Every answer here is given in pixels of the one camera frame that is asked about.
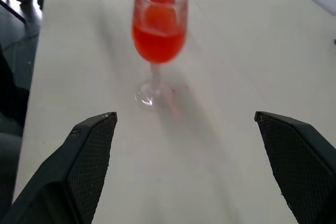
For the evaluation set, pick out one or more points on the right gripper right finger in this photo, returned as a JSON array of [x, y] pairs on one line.
[[302, 166]]

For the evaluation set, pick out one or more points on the clear wine glass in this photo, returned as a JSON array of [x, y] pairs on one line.
[[157, 45]]

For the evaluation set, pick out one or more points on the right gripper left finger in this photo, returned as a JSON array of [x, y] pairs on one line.
[[65, 176]]

